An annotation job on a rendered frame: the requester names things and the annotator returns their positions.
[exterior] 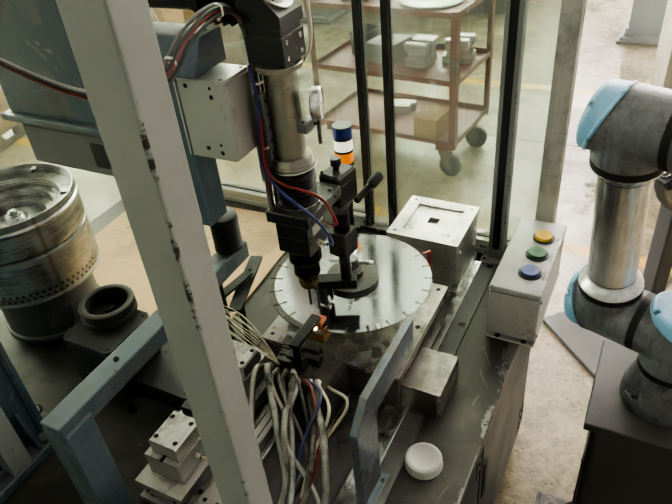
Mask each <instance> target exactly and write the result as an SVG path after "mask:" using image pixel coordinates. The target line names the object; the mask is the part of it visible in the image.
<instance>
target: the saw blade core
mask: <svg viewBox="0 0 672 504"><path fill-rule="evenodd" d="M375 236H376V234H365V233H359V235H358V237H357V241H358V251H357V253H356V256H357V257H358V259H361V260H371V261H374V265H375V266H376V267H377V269H378V271H379V281H378V283H377V285H376V286H375V287H374V288H373V289H371V290H370V291H368V292H366V293H363V294H359V295H342V294H338V293H336V292H334V291H333V292H334V300H331V302H330V303H329V304H328V305H327V306H326V305H324V304H321V309H319V307H318V301H317V293H316V290H314V288H313V289H310V290H311V297H312V305H310V302H309V295H308V290H307V289H304V288H302V286H301V285H300V283H299V278H298V277H297V276H296V275H295V273H294V265H292V264H291V263H290V261H289V258H288V259H287V260H286V262H285V263H284V264H283V265H282V267H281V268H280V270H279V272H278V274H277V276H276V280H275V295H276V298H277V300H278V302H279V305H280V306H281V307H282V308H283V310H284V311H285V312H286V313H287V314H288V315H289V316H290V315H291V317H292V318H294V319H295V320H297V321H298V322H300V323H302V324H304V323H305V322H306V320H307V319H308V318H309V316H310V315H311V314H312V313H316V314H319V315H323V316H326V317H327V319H326V321H325V322H324V324H323V325H322V326H321V327H320V326H316V327H317V329H319V330H323V331H324V329H325V326H328V327H327V328H326V329H325V332H329V333H337V334H345V332H346V329H345V328H348V329H347V334H357V333H366V332H368V330H367V326H368V329H369V332H371V331H376V330H380V329H383V328H386V327H389V324H390V326H392V325H394V324H396V323H398V322H400V321H402V320H404V319H405V318H407V317H408V316H410V315H412V314H413V313H414V312H415V311H416V310H417V309H419V308H420V306H421V305H422V304H423V303H424V302H425V300H426V299H427V297H428V295H429V293H430V290H431V286H432V273H431V269H430V267H429V265H428V263H427V261H426V260H425V258H424V257H423V256H422V255H421V254H420V253H419V252H418V251H417V250H415V249H414V248H413V247H411V246H408V244H406V243H404V242H402V241H399V240H397V239H393V238H390V237H387V236H382V235H377V236H376V238H375ZM391 241H392V242H391ZM405 247H406V248H405ZM321 253H322V259H321V260H320V268H321V271H320V273H319V274H326V273H327V271H328V270H329V268H330V267H331V266H333V265H334V264H336V263H337V262H329V261H328V258H329V257H335V258H339V257H338V256H335V255H332V254H330V251H329V246H326V247H324V246H321ZM418 255H419V256H418ZM415 256H417V257H415ZM422 266H424V267H422ZM286 267H288V268H286ZM425 278H427V279H425ZM281 290H282V291H281ZM422 290H425V291H422ZM428 291H429V292H428ZM284 302H286V303H284ZM415 302H417V303H415ZM282 303H283V304H282ZM418 303H419V304H418ZM294 312H296V313H294ZM293 313H294V314H293ZM402 313H405V314H406V315H407V316H406V315H405V314H402ZM386 321H388V323H389V324H388V323H387V322H386ZM376 323H379V325H380V327H381V328H379V329H378V328H377V326H376Z"/></svg>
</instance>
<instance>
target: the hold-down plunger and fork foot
mask: <svg viewBox="0 0 672 504"><path fill-rule="evenodd" d="M339 265H340V273H337V274H319V275H318V279H319V281H318V288H319V296H320V303H321V304H324V305H326V306H327V305H328V298H327V294H329V295H330V296H331V298H332V300H334V292H333V289H357V273H352V270H351V259H350V256H349V257H348V258H347V259H343V258H341V257H339Z"/></svg>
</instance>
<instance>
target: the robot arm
mask: <svg viewBox="0 0 672 504"><path fill-rule="evenodd" d="M576 143H577V145H578V146H579V147H581V148H582V149H583V150H590V156H589V166H590V168H591V170H592V171H593V172H594V173H595V174H596V175H597V185H596V195H595V204H594V214H593V224H592V233H591V243H590V253H589V262H588V264H586V265H585V266H584V267H582V268H580V269H579V270H578V271H576V273H575V274H574V275H573V276H572V278H571V280H570V282H569V284H568V286H567V292H566V293H565V297H564V311H565V314H566V316H567V317H568V319H569V320H570V321H572V322H574V323H576V324H578V325H579V326H580V327H581V328H583V329H585V330H590V331H592V332H594V333H596V334H598V335H600V336H603V337H605V338H607V339H609V340H611V341H613V342H615V343H618V344H620V345H622V346H624V347H626V348H628V349H631V350H633V351H635V352H637V353H638V357H637V358H636V360H635V361H634V362H633V363H632V364H631V365H630V366H629V367H628V368H627V369H626V371H625V372H624V374H623V376H622V378H621V382H620V387H619V391H620V395H621V398H622V400H623V402H624V403H625V405H626V406H627V407H628V408H629V409H630V410H631V411H632V412H633V413H635V414H636V415H637V416H639V417H640V418H642V419H644V420H646V421H648V422H651V423H654V424H657V425H661V426H667V427H672V290H669V291H664V292H661V293H659V294H658V295H656V294H654V293H652V292H649V291H647V290H644V277H643V275H642V273H641V272H640V271H639V270H638V266H639V261H640V255H641V250H642V244H643V238H644V233H645V227H646V221H647V216H648V210H649V205H650V199H651V193H652V188H653V182H654V180H655V179H656V181H657V184H659V185H660V186H662V187H663V188H664V189H666V190H668V191H670V190H672V89H668V88H663V87H659V86H654V85H649V84H644V83H639V81H637V80H634V81H628V80H622V79H611V80H609V81H607V82H605V83H604V84H602V85H601V86H600V87H599V88H598V89H597V91H596V92H595V93H594V94H593V96H592V97H591V99H590V100H589V102H588V104H587V106H586V108H585V110H584V112H583V114H582V116H581V119H580V121H579V124H578V128H577V132H576Z"/></svg>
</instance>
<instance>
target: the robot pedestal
mask: <svg viewBox="0 0 672 504"><path fill-rule="evenodd" d="M637 357H638V353H637V352H635V351H633V350H631V349H628V348H626V347H624V346H622V345H620V344H618V343H614V342H610V341H606V340H604V341H603V343H602V348H601V352H600V356H599V361H598V365H597V369H596V374H595V378H594V382H593V386H592V391H591V395H590V399H589V404H588V408H587V412H586V416H585V421H584V425H583V429H585V430H588V434H587V439H586V443H585V447H584V451H583V456H582V458H581V464H580V469H579V473H578V477H577V481H576V486H575V490H573V493H574V494H573V499H572V501H570V502H566V501H564V500H561V499H558V498H555V497H552V496H549V495H546V494H544V493H541V495H540V499H539V502H538V504H672V427H667V426H661V425H657V424H654V423H651V422H648V421H646V420H644V419H642V418H640V417H639V416H637V415H636V414H635V413H633V412H632V411H631V410H630V409H629V408H628V407H627V406H626V405H625V403H624V402H623V400H622V398H621V395H620V391H619V387H620V382H621V378H622V376H623V374H624V372H625V371H626V369H627V368H628V367H629V366H630V365H631V364H632V363H633V362H634V361H635V360H636V358H637Z"/></svg>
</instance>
